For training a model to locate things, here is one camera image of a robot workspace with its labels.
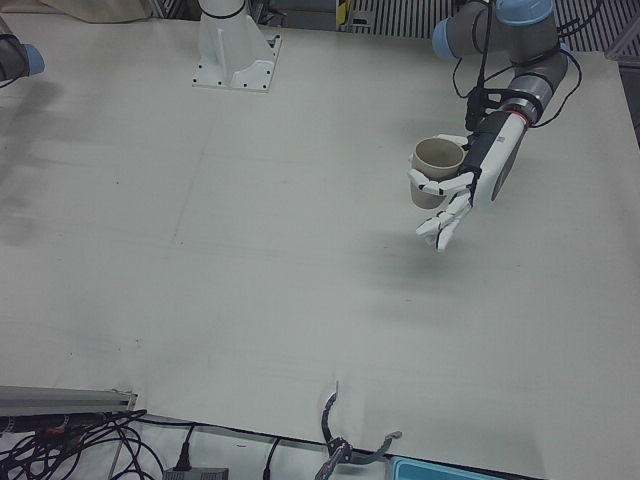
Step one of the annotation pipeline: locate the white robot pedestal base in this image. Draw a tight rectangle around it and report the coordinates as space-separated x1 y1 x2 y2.
192 0 283 95

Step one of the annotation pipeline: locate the aluminium frame post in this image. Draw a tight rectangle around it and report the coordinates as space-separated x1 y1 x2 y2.
0 384 139 417

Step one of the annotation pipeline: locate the beige cloth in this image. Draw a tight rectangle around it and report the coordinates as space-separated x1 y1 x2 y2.
39 0 156 24

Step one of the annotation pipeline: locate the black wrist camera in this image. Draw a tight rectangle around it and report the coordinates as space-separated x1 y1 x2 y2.
464 87 494 132

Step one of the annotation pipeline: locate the beige paper cup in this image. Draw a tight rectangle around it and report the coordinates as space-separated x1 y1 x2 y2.
409 138 467 210

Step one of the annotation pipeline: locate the metal reacher grabber tool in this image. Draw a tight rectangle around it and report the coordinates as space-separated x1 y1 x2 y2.
314 382 404 480

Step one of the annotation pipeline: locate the black cable tangle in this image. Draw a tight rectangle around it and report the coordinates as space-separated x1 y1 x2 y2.
0 408 166 480

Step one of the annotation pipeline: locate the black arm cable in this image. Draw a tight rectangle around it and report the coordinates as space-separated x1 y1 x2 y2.
452 0 584 129

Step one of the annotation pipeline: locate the aluminium profile rail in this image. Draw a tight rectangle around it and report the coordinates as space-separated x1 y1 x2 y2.
607 24 640 64

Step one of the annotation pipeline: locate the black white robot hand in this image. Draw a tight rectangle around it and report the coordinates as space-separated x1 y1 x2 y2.
407 110 532 254

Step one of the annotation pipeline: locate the light blue plastic bin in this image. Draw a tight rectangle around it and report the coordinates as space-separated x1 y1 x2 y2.
389 455 549 480

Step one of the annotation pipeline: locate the black power adapter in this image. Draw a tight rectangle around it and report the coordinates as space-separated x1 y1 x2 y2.
162 467 230 480

